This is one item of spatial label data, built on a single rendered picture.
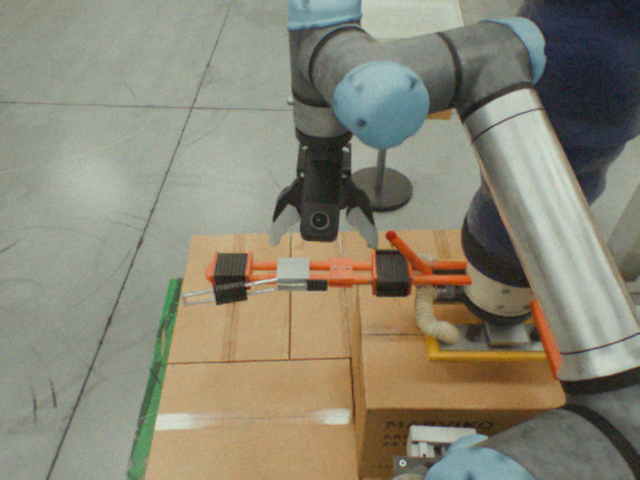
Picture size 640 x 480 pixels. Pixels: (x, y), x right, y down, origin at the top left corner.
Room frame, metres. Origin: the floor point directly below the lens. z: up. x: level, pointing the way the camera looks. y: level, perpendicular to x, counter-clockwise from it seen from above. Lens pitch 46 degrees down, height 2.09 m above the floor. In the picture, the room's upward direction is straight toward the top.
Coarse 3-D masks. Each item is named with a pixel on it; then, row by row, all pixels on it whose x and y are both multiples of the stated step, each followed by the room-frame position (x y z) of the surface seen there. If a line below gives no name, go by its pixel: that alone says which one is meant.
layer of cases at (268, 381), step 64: (192, 256) 1.45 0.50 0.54; (256, 256) 1.45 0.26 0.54; (320, 256) 1.45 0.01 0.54; (448, 256) 1.45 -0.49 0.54; (192, 320) 1.14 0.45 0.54; (256, 320) 1.14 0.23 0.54; (320, 320) 1.14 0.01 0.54; (192, 384) 0.90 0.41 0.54; (256, 384) 0.89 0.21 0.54; (320, 384) 0.89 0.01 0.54; (192, 448) 0.69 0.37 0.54; (256, 448) 0.69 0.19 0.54; (320, 448) 0.69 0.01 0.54
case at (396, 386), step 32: (384, 320) 0.85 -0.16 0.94; (352, 352) 1.00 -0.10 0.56; (384, 352) 0.75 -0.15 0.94; (416, 352) 0.75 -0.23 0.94; (384, 384) 0.66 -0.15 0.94; (416, 384) 0.66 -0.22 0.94; (448, 384) 0.66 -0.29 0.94; (480, 384) 0.66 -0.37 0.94; (512, 384) 0.66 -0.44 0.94; (544, 384) 0.66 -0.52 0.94; (384, 416) 0.60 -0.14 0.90; (416, 416) 0.60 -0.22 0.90; (448, 416) 0.60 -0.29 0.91; (480, 416) 0.60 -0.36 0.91; (512, 416) 0.60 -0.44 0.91; (384, 448) 0.60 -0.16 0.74
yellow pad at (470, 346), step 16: (448, 320) 0.75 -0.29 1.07; (464, 320) 0.75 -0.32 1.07; (480, 320) 0.75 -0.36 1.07; (464, 336) 0.70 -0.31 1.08; (480, 336) 0.70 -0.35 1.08; (528, 336) 0.70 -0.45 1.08; (432, 352) 0.67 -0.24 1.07; (448, 352) 0.67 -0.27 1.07; (464, 352) 0.67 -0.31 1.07; (480, 352) 0.67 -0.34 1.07; (496, 352) 0.67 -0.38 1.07; (512, 352) 0.67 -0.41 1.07; (528, 352) 0.67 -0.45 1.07; (544, 352) 0.67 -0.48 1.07
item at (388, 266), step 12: (372, 252) 0.83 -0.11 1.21; (384, 252) 0.84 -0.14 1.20; (396, 252) 0.84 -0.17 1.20; (372, 264) 0.80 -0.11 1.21; (384, 264) 0.81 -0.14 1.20; (396, 264) 0.81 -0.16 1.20; (408, 264) 0.80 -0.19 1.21; (372, 276) 0.78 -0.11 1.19; (384, 276) 0.77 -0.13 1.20; (396, 276) 0.77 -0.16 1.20; (408, 276) 0.77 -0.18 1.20; (372, 288) 0.76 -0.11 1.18; (384, 288) 0.76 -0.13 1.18; (396, 288) 0.76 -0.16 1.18; (408, 288) 0.76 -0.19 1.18
